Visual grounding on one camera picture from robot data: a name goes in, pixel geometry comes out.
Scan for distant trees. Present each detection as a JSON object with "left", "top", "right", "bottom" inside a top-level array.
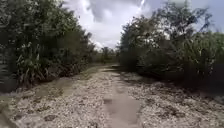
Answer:
[{"left": 94, "top": 46, "right": 120, "bottom": 65}]

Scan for pale gravel track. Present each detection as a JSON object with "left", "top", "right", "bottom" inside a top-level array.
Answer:
[{"left": 0, "top": 64, "right": 224, "bottom": 128}]

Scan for dense green bushes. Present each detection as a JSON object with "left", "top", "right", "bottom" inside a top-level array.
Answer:
[
  {"left": 117, "top": 1, "right": 224, "bottom": 96},
  {"left": 0, "top": 0, "right": 98, "bottom": 94}
]

